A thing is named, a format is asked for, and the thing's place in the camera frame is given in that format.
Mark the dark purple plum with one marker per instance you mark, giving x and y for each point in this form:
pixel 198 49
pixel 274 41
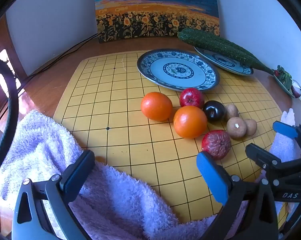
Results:
pixel 214 111

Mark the sunflower field painting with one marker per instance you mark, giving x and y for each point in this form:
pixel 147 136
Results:
pixel 155 10

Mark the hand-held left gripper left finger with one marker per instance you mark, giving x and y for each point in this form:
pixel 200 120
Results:
pixel 76 175

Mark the yellow grid game board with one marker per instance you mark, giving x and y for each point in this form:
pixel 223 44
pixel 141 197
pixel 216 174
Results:
pixel 115 105

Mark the large purple fluffy towel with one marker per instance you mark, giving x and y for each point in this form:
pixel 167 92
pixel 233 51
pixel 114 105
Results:
pixel 40 142

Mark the orange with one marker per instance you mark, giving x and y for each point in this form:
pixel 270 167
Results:
pixel 156 106
pixel 190 122

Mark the small purple fluffy towel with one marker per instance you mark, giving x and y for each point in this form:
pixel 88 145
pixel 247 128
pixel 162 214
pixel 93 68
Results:
pixel 285 147

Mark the green leafy vegetable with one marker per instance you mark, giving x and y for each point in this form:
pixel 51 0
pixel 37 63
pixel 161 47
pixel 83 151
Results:
pixel 284 76

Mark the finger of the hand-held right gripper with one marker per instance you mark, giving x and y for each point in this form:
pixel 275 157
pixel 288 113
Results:
pixel 285 129
pixel 260 155

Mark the green bumpy cucumber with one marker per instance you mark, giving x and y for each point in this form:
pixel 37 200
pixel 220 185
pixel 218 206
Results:
pixel 220 45

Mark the red apple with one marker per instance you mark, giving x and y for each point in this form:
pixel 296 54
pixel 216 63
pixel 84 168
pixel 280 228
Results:
pixel 191 97

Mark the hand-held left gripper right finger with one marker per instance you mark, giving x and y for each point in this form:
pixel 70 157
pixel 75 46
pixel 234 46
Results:
pixel 211 177

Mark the purple onion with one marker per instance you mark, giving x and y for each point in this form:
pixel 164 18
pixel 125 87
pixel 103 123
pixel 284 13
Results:
pixel 296 88

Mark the blue floral porcelain plate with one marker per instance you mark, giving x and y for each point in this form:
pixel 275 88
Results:
pixel 223 61
pixel 165 67

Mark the black curved hoop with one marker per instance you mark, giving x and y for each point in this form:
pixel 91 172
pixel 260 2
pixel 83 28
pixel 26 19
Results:
pixel 13 100

